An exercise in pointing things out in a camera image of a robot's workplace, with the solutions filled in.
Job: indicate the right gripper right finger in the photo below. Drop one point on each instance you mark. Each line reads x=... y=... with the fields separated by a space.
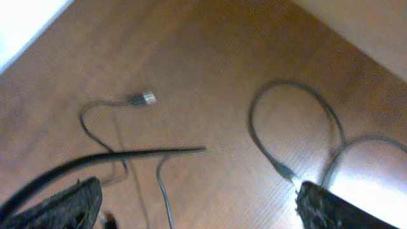
x=318 y=208

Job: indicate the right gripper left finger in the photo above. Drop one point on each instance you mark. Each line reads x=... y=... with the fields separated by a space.
x=75 y=207

